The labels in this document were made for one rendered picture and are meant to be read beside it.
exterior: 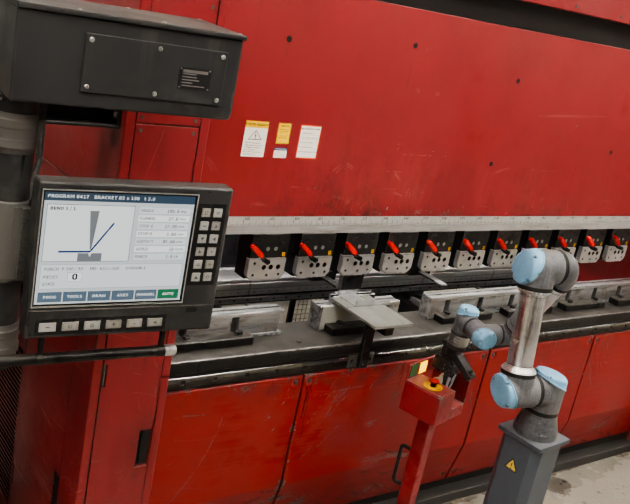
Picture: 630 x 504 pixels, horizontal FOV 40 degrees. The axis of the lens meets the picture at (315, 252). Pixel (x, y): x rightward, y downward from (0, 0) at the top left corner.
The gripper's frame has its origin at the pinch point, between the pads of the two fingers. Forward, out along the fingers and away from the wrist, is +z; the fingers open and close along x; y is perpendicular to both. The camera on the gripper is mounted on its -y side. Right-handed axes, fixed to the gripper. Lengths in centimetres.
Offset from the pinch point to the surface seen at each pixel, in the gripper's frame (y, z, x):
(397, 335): 24.5, -12.4, 4.0
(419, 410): 0.4, 3.7, 15.1
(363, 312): 28.4, -24.6, 26.6
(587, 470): -26, 71, -142
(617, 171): 9, -80, -116
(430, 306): 28.7, -18.0, -22.8
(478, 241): 26, -47, -39
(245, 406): 37, 9, 68
